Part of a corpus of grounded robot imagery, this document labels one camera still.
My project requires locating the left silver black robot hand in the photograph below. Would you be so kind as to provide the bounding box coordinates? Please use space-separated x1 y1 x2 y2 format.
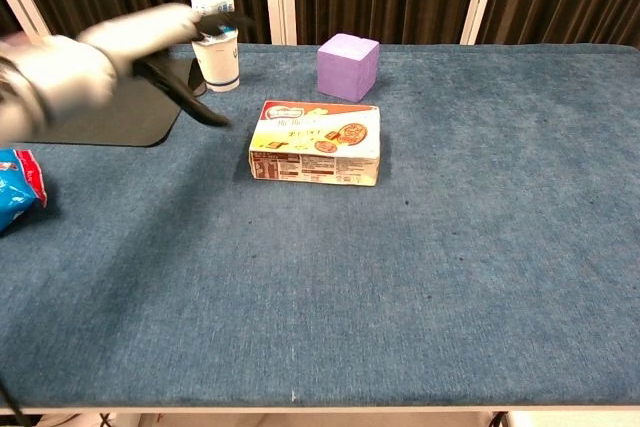
77 2 254 128

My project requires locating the cream red biscuit box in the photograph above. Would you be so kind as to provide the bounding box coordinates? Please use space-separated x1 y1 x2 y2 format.
248 99 382 188

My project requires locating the white paper cup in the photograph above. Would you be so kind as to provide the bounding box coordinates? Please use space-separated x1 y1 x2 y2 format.
191 29 242 94

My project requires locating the black mouse pad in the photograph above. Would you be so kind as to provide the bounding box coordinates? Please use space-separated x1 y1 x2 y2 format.
29 55 208 148

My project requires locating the blue red snack bag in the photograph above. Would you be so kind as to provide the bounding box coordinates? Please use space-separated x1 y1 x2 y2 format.
0 148 49 236

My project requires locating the purple foam cube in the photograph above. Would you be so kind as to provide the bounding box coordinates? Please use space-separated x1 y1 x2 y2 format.
316 32 381 103

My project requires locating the blue table cloth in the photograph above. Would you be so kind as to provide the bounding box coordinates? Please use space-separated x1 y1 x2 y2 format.
0 42 640 409

